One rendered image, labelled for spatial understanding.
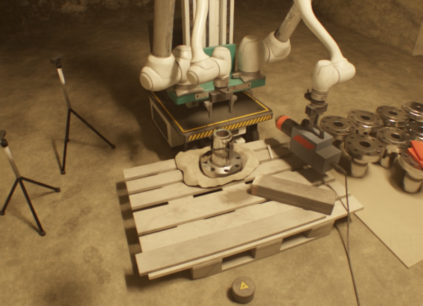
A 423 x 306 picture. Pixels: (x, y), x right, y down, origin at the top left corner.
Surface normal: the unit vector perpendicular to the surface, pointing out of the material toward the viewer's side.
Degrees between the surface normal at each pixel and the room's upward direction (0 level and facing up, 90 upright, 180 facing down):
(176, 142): 90
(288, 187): 0
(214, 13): 90
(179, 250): 0
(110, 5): 90
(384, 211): 0
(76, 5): 90
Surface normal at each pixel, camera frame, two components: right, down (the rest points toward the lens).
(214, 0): 0.44, 0.51
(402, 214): 0.00, -0.82
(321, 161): -0.86, 0.29
